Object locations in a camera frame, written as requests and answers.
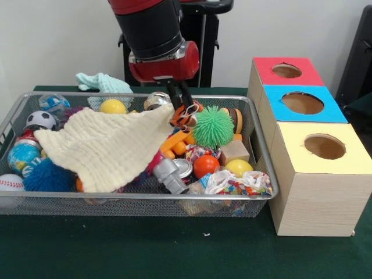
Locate cream muslin cloth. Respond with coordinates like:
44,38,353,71
33,103,175,194

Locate orange ball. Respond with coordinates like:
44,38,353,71
193,155,221,180

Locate silver plastic toy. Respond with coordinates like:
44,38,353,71
152,158,189,195

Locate small white baseball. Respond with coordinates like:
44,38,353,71
0,173,26,192

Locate smooth yellow ball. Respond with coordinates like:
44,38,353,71
224,159,254,178

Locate mint green muslin cloth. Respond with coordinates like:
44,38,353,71
76,72,134,110

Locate large green spiky ball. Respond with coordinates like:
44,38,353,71
191,105,235,151

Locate black chair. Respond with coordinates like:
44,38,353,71
334,5,372,102

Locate blue spiky ball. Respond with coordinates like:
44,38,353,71
22,158,76,192

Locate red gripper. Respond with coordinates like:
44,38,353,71
128,40,201,111

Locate small soccer ball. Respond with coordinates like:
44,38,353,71
25,110,58,131

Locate dark green table cloth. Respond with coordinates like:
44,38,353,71
0,85,372,279

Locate globe print ball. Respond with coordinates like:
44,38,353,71
7,144,41,175

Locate orange striped tiger plush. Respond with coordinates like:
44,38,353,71
169,100,205,128

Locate wooden box with three holes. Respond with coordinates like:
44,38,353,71
246,56,372,237

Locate silver mesh bin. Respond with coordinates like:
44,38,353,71
0,91,280,217

